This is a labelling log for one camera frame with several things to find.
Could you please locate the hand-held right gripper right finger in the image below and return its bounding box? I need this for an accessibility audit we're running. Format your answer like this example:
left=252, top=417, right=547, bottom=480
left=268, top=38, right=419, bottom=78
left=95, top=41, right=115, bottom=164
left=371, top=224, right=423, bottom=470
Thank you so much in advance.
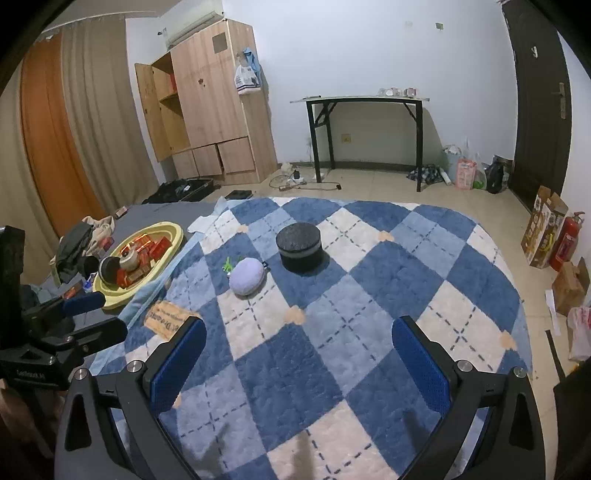
left=392, top=315, right=548, bottom=480

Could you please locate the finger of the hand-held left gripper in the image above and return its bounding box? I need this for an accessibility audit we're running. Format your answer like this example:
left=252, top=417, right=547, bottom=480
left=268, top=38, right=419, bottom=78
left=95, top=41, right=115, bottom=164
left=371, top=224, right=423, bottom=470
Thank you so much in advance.
left=32, top=318, right=129, bottom=365
left=23, top=292, right=107, bottom=326

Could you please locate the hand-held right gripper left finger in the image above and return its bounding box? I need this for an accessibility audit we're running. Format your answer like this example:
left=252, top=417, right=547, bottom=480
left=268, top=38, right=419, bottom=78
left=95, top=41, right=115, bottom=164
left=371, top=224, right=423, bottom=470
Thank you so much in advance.
left=54, top=315, right=208, bottom=480

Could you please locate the yellow plastic basin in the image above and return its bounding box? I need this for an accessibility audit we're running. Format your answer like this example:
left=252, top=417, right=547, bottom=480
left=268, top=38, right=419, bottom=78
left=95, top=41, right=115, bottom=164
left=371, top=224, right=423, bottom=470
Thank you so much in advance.
left=92, top=222, right=184, bottom=310

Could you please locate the purple round pouch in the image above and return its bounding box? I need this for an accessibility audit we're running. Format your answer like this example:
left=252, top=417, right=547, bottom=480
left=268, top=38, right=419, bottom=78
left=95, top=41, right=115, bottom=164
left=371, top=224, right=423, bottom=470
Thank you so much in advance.
left=229, top=257, right=267, bottom=296

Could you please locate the large black foam cylinder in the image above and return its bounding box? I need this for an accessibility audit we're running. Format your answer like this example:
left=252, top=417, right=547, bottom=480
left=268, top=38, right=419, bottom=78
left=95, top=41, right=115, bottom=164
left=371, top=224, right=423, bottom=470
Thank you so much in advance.
left=276, top=222, right=324, bottom=273

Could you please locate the grey green cloth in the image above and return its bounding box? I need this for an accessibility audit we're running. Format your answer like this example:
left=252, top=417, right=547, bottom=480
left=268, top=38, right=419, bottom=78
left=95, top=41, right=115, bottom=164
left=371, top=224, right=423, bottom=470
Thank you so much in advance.
left=21, top=284, right=49, bottom=310

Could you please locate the dark green clothing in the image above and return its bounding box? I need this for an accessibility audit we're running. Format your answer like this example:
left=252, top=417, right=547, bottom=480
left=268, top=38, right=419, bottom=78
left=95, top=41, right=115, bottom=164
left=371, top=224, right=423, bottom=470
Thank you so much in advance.
left=50, top=226, right=100, bottom=284

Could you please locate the beige cloth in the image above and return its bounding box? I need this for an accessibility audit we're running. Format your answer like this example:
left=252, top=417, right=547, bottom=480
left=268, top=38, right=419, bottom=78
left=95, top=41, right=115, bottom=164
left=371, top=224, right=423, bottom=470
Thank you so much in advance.
left=82, top=216, right=115, bottom=254

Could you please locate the blue checked blanket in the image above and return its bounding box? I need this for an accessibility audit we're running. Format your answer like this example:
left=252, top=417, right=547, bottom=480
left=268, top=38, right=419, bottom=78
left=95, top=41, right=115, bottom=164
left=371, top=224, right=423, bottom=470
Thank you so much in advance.
left=88, top=196, right=534, bottom=480

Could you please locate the grey bed sheet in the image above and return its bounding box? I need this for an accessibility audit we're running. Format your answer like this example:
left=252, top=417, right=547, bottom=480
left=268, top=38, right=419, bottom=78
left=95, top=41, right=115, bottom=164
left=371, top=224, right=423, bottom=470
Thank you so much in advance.
left=28, top=200, right=222, bottom=370

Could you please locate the black stick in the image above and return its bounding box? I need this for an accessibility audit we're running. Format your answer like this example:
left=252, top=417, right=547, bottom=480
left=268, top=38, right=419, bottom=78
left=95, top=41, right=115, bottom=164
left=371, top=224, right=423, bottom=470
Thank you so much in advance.
left=546, top=330, right=566, bottom=379

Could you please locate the black open suitcase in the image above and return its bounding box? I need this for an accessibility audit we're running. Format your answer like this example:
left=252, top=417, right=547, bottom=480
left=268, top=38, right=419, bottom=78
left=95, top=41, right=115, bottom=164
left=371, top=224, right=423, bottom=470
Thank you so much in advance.
left=141, top=179, right=218, bottom=205

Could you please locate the white paper sheet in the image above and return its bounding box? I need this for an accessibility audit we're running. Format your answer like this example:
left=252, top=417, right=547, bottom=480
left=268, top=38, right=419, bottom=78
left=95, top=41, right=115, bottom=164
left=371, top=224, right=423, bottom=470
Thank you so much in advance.
left=545, top=290, right=561, bottom=335

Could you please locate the orange curtain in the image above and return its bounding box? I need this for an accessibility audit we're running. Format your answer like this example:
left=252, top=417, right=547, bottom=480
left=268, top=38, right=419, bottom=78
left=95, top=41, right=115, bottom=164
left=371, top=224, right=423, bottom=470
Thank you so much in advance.
left=21, top=32, right=109, bottom=236

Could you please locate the dark cabinet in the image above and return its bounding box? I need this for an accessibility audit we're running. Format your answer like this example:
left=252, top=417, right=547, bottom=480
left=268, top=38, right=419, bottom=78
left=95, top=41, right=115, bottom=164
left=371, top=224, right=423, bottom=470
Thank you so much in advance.
left=553, top=364, right=591, bottom=480

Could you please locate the red white plastic bag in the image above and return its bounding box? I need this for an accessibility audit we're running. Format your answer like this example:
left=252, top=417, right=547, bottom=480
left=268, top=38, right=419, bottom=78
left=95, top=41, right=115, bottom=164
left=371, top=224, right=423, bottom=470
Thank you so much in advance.
left=567, top=305, right=591, bottom=361

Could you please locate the brown cardboard box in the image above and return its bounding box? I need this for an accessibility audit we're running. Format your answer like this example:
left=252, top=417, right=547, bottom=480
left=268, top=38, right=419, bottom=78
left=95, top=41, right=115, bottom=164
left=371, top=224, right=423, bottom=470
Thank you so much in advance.
left=551, top=258, right=589, bottom=317

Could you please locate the colourful cardboard box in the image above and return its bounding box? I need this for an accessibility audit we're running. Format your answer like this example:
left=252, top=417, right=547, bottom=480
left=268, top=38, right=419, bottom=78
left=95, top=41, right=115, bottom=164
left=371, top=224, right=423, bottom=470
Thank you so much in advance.
left=521, top=185, right=570, bottom=269

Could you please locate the red fire extinguisher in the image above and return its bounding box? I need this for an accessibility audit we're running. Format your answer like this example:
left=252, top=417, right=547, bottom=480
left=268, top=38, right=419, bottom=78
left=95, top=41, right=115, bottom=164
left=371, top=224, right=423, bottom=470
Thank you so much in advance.
left=549, top=211, right=586, bottom=272

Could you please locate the plaid cloth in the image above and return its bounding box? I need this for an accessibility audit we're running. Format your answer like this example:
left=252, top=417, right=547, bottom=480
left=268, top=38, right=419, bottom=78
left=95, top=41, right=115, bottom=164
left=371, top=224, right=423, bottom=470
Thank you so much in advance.
left=407, top=165, right=446, bottom=185

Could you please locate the pink package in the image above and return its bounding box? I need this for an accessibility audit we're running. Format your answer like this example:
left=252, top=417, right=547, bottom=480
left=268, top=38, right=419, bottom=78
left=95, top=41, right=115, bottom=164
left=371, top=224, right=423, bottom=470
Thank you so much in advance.
left=456, top=158, right=477, bottom=189

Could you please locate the wooden wardrobe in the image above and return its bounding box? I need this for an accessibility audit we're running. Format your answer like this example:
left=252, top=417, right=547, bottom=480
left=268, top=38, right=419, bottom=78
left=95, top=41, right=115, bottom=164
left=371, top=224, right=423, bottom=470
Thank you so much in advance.
left=135, top=18, right=279, bottom=184

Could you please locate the black folding table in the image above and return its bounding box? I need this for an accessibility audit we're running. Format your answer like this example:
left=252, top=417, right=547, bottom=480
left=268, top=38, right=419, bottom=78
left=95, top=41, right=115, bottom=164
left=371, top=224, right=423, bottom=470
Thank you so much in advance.
left=290, top=95, right=431, bottom=192

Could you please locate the printed white plastic bag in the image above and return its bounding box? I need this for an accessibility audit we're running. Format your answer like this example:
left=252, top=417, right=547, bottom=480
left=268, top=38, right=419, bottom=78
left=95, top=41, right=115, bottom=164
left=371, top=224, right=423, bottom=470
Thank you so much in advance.
left=235, top=65, right=262, bottom=95

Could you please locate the dark door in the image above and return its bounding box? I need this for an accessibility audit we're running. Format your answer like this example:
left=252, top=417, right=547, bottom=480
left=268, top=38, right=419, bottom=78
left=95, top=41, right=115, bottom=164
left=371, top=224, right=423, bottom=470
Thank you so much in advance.
left=501, top=0, right=573, bottom=213

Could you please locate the blue cloth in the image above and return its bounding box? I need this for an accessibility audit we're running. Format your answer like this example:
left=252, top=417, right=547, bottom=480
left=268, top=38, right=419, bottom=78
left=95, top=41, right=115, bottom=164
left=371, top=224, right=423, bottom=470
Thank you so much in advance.
left=244, top=46, right=264, bottom=88

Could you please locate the white air conditioner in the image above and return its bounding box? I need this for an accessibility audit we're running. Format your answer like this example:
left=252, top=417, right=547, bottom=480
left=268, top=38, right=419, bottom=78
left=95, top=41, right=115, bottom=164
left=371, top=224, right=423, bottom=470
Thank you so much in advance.
left=164, top=0, right=225, bottom=47

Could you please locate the white power strip with cables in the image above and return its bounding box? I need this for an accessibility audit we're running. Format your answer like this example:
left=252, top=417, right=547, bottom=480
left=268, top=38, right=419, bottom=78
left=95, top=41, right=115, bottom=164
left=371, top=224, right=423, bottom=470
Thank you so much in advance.
left=270, top=164, right=342, bottom=191

